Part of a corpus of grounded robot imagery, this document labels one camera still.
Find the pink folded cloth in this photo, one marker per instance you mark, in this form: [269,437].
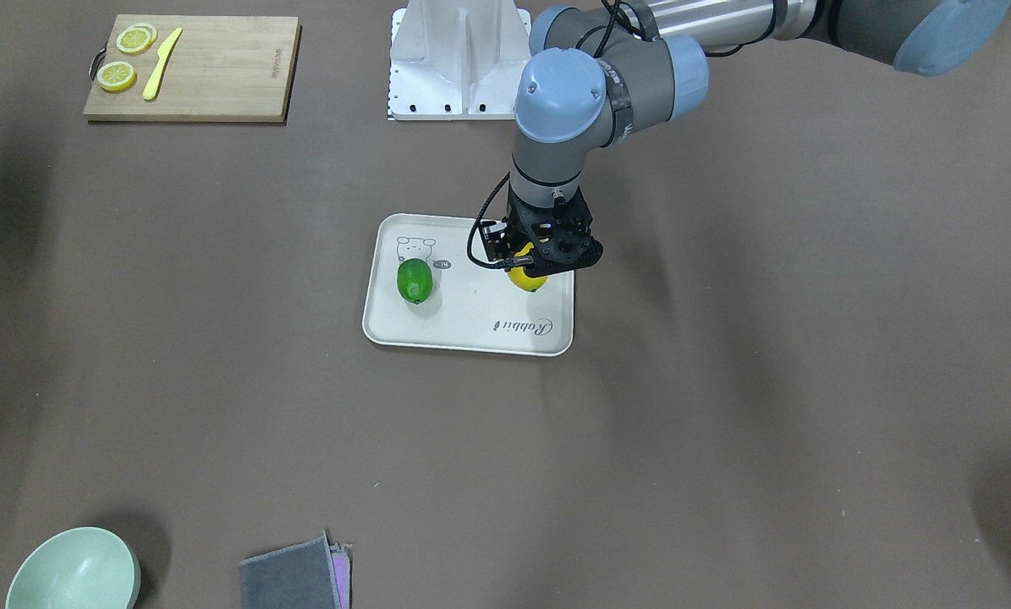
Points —
[341,573]

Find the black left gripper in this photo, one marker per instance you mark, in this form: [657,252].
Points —
[495,243]

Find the lemon slice lower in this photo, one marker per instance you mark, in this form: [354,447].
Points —
[116,76]

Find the green lime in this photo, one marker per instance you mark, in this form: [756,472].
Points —
[415,281]

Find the lemon slice upper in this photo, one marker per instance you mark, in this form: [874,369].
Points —
[136,38]

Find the yellow plastic knife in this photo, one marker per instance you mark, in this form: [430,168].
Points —
[154,82]

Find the cream rectangular tray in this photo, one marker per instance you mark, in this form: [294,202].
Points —
[470,308]

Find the grey folded cloth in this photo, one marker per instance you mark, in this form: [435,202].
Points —
[297,576]

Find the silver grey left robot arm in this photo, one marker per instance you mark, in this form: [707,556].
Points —
[598,76]

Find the lemon slice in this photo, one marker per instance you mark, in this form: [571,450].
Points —
[116,76]
[136,38]

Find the white camera stand base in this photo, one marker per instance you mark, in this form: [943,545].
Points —
[456,60]

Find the mint green bowl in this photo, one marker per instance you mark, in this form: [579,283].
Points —
[85,567]

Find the bamboo cutting board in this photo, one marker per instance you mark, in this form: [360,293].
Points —
[224,69]

